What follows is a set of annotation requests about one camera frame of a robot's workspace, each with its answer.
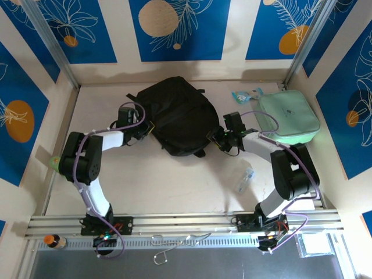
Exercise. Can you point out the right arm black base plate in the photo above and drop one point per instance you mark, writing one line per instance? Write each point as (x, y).
(245, 222)

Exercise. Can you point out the small clear plastic bottle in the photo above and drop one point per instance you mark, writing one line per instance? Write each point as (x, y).
(244, 181)

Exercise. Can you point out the dark grey metal sheet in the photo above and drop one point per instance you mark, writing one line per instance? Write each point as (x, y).
(232, 267)

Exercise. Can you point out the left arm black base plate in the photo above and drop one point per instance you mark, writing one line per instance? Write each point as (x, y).
(125, 225)

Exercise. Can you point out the small green round toy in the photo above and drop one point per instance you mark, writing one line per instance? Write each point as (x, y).
(54, 161)

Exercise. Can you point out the mint green zip pouch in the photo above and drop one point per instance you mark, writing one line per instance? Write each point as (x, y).
(290, 113)

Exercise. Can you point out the blue white snack packet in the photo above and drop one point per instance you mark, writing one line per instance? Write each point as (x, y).
(240, 98)

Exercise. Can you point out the small grey square box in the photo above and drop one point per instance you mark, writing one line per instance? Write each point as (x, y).
(315, 245)

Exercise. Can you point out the dark bottle orange cap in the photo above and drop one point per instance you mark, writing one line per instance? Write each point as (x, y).
(56, 242)

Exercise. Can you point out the long aluminium mounting rail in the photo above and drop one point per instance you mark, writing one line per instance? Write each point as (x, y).
(189, 223)

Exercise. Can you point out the black electronics module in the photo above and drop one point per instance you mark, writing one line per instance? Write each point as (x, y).
(270, 242)
(104, 241)

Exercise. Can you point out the aluminium frame post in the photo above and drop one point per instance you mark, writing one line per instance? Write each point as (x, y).
(308, 43)
(53, 43)

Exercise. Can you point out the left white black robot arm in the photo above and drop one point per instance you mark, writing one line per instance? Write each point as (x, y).
(112, 139)

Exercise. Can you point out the black backpack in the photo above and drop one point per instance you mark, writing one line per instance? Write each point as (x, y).
(180, 116)

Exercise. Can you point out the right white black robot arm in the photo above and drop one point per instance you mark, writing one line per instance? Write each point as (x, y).
(258, 145)

